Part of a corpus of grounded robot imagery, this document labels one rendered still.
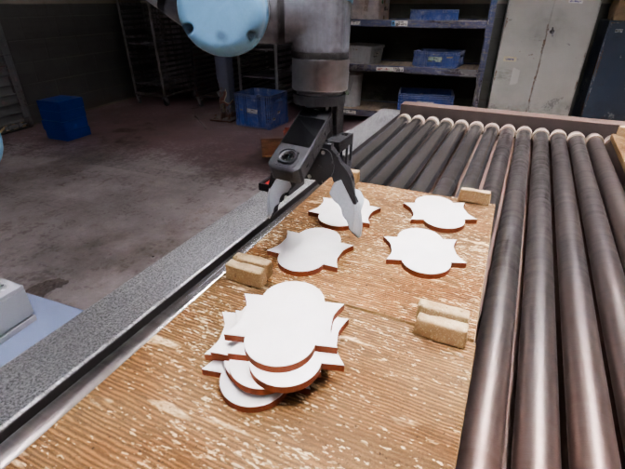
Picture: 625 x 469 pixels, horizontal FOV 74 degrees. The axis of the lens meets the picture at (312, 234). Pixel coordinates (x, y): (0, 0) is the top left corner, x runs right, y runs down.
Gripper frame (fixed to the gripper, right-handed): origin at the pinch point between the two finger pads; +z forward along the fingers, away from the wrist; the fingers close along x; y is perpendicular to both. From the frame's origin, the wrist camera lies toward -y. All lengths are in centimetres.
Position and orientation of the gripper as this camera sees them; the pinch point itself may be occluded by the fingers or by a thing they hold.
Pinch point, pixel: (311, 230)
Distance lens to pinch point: 63.7
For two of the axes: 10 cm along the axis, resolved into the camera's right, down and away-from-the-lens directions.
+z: -0.2, 8.9, 4.6
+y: 4.1, -4.2, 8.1
